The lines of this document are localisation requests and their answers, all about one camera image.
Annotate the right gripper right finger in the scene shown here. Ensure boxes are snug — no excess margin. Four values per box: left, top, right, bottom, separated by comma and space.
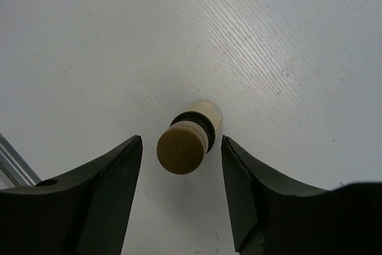
221, 137, 381, 254

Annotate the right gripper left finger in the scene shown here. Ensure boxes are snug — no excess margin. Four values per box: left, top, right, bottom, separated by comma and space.
1, 136, 143, 254

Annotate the small yellow bottle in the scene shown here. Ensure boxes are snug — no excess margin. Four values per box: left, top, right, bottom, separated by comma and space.
156, 100, 223, 175

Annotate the aluminium rail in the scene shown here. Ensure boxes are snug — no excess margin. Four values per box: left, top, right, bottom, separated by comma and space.
1, 134, 41, 187

